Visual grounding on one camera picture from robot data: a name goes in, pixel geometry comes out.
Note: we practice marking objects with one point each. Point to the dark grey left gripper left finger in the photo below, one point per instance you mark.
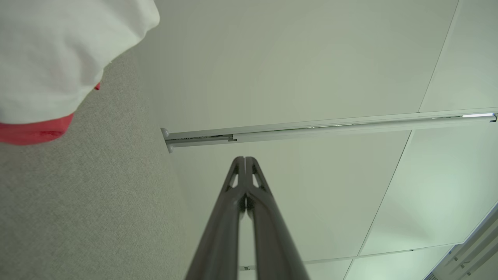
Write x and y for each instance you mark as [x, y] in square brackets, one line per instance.
[218, 241]

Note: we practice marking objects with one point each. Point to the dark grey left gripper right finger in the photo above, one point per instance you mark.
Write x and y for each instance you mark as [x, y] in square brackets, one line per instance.
[272, 241]

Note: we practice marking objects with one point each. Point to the red white lettered jersey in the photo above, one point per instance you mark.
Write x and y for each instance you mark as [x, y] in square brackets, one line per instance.
[58, 58]

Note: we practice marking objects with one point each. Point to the grey metal partition post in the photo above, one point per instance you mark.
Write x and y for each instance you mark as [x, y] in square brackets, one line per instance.
[311, 132]

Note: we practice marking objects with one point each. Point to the grey ceiling track rail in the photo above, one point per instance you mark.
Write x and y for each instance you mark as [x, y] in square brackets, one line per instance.
[470, 252]

